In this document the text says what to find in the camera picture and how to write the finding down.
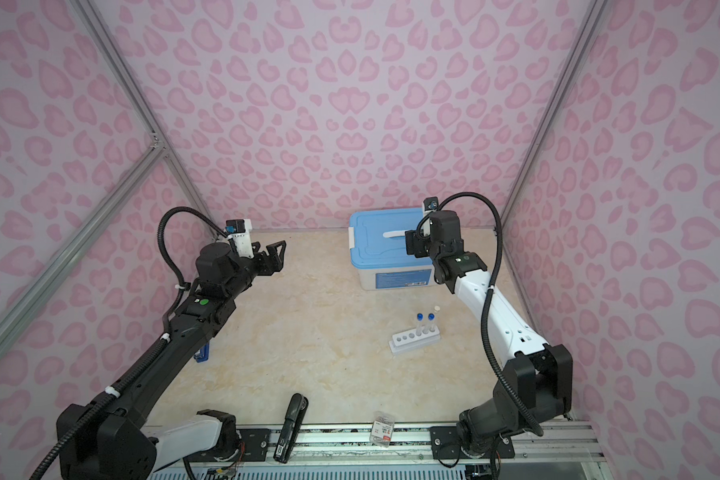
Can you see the black stapler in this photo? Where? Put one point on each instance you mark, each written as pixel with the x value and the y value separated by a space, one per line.
pixel 294 416

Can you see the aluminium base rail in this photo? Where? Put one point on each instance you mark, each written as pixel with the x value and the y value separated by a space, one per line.
pixel 567 450

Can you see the blue plastic bin lid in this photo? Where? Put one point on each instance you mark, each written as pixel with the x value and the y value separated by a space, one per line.
pixel 377 238

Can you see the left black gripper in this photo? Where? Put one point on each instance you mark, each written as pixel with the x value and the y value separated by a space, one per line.
pixel 276 261

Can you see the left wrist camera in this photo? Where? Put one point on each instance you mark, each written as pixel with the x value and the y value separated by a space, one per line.
pixel 238 234

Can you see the white plastic storage bin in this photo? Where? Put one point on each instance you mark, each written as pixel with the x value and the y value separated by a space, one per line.
pixel 395 278

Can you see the clear box red label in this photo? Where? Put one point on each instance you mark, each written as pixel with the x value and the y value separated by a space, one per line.
pixel 382 429

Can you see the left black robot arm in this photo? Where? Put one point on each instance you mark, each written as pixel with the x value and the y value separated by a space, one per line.
pixel 108 437

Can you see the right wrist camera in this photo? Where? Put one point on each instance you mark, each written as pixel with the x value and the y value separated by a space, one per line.
pixel 429 205

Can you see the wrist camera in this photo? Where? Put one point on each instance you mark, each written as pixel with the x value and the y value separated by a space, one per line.
pixel 238 234
pixel 429 205

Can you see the blue handled tool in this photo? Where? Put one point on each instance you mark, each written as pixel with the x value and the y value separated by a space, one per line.
pixel 203 354

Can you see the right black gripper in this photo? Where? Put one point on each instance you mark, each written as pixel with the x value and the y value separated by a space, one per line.
pixel 413 240

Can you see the white test tube rack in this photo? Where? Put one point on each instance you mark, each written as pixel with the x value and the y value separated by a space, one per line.
pixel 409 340

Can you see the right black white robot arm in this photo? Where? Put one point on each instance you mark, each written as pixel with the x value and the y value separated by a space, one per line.
pixel 534 378

